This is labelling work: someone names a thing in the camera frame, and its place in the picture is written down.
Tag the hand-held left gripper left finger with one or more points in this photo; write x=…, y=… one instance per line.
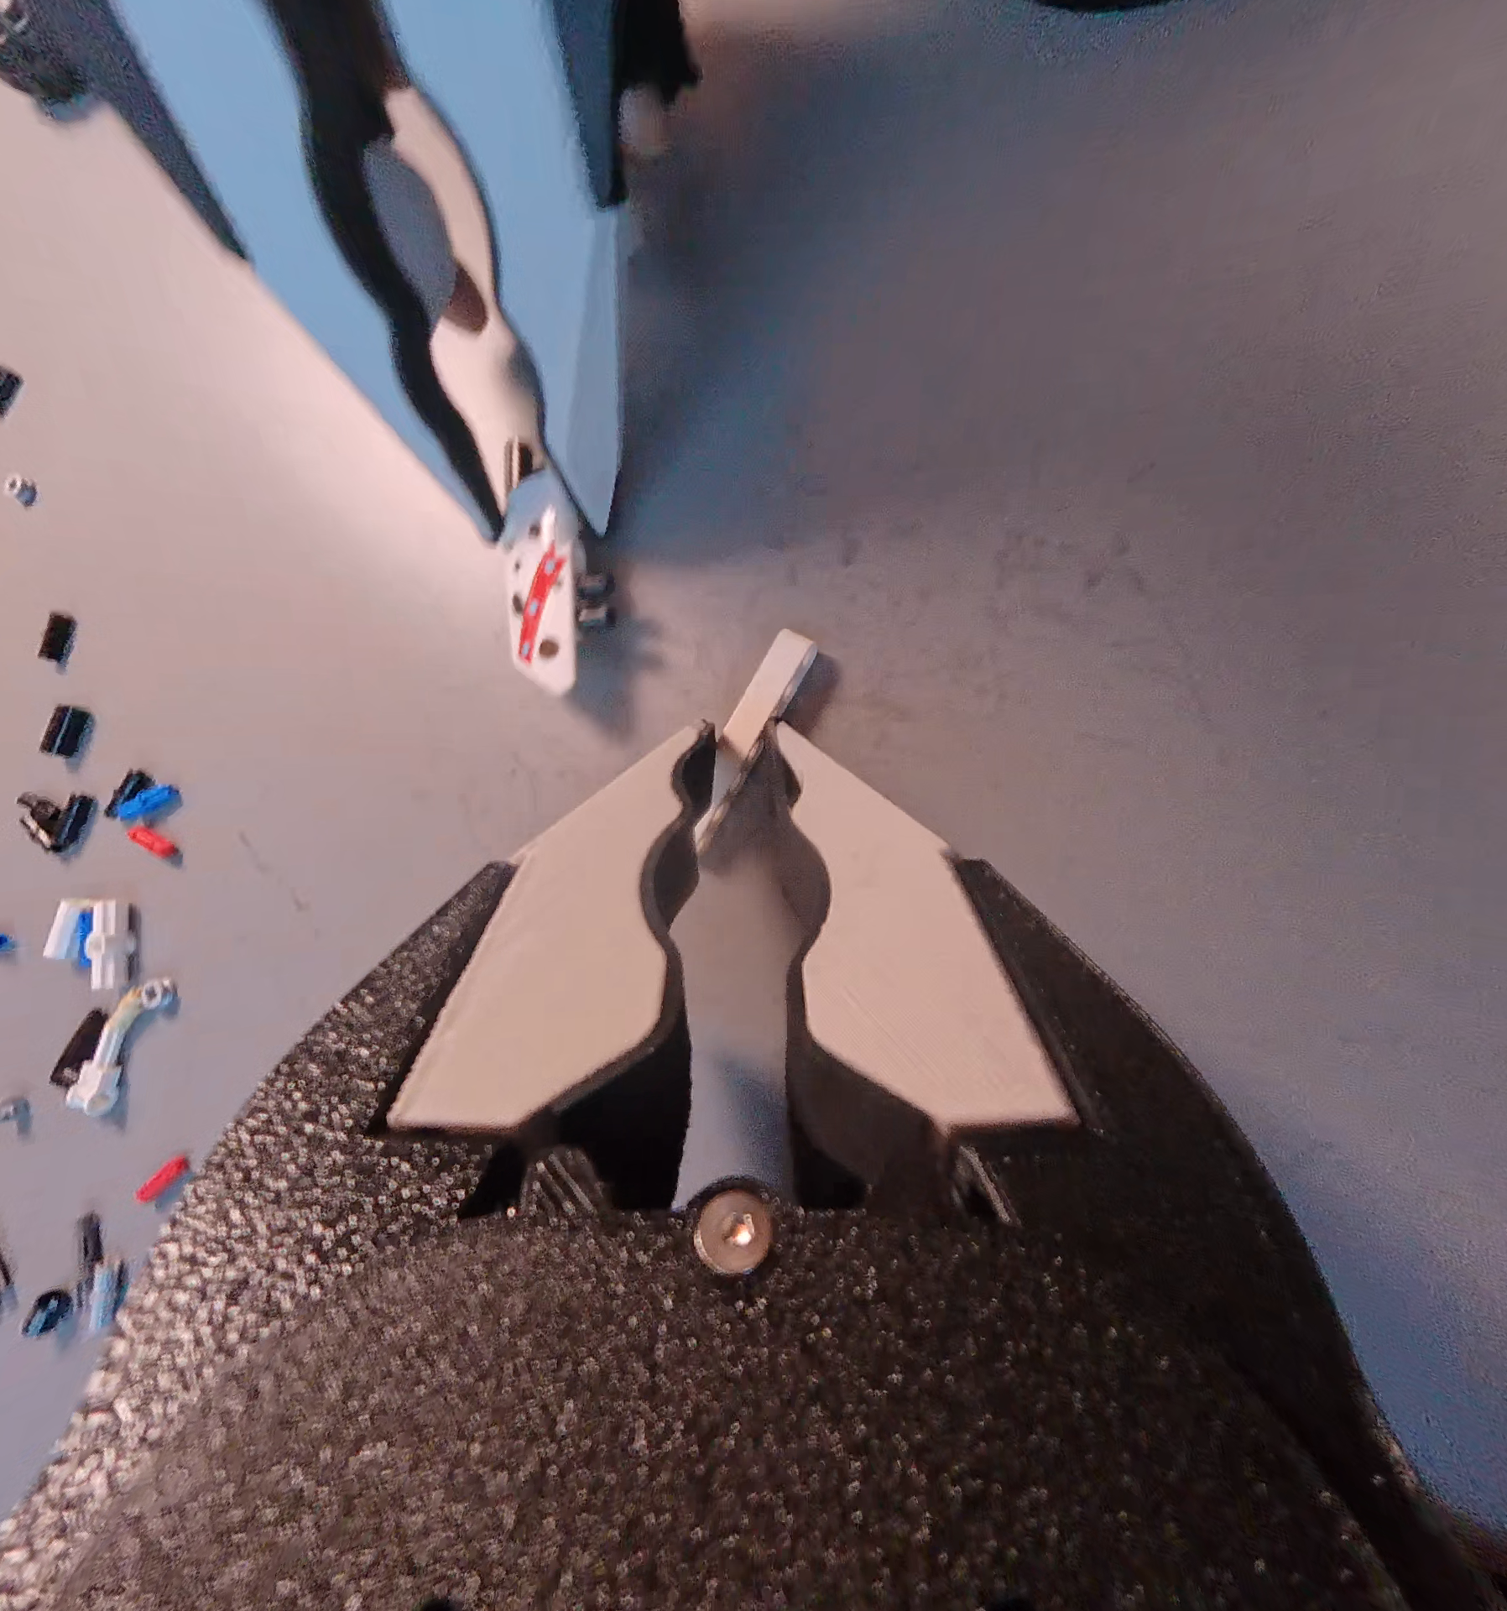
x=552, y=982

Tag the grey desk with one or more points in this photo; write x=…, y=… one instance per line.
x=1081, y=504

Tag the white spotted toy brick assembly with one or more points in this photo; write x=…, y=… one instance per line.
x=540, y=605

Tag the white beam with red label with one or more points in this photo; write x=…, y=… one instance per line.
x=765, y=705

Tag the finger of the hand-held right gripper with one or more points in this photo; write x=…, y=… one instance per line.
x=237, y=152
x=540, y=277

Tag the scattered small building pieces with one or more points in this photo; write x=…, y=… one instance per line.
x=94, y=936

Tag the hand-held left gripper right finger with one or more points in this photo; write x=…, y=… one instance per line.
x=929, y=982

